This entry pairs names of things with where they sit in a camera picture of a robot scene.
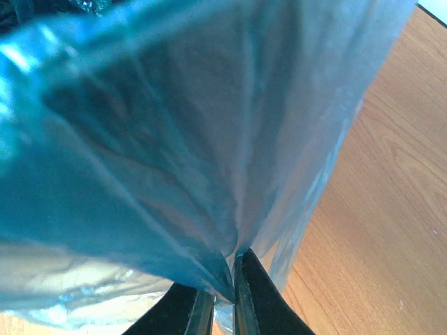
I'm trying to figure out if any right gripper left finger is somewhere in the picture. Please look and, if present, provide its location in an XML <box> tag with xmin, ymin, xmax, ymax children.
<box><xmin>123</xmin><ymin>283</ymin><xmax>214</xmax><ymax>335</ymax></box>

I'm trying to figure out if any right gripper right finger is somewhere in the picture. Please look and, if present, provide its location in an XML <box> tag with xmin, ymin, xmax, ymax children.
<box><xmin>233</xmin><ymin>250</ymin><xmax>314</xmax><ymax>335</ymax></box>

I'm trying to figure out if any blue plastic trash bag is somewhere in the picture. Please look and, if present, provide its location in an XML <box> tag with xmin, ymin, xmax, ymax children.
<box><xmin>1</xmin><ymin>1</ymin><xmax>416</xmax><ymax>334</ymax></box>

